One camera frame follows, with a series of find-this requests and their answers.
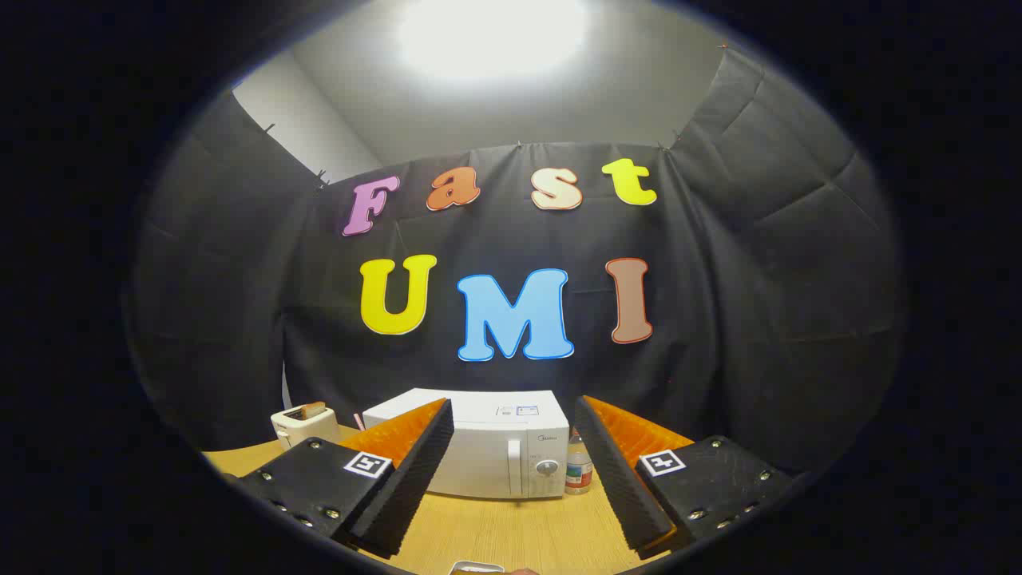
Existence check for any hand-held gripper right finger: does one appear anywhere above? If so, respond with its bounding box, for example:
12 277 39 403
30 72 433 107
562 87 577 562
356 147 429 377
574 395 796 561

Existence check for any white toaster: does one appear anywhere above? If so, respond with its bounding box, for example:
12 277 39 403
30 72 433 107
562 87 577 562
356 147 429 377
271 402 342 449

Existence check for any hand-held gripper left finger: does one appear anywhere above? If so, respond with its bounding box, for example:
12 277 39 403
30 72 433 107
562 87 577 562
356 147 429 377
238 398 455 560

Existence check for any white microwave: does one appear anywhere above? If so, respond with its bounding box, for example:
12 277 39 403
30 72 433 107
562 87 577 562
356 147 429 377
362 388 571 501

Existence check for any bright ceiling lamp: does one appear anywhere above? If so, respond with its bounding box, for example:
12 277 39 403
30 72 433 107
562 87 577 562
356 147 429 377
395 0 592 81

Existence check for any clear plastic bottle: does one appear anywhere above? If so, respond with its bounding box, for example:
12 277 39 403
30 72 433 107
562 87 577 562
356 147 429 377
564 427 595 496

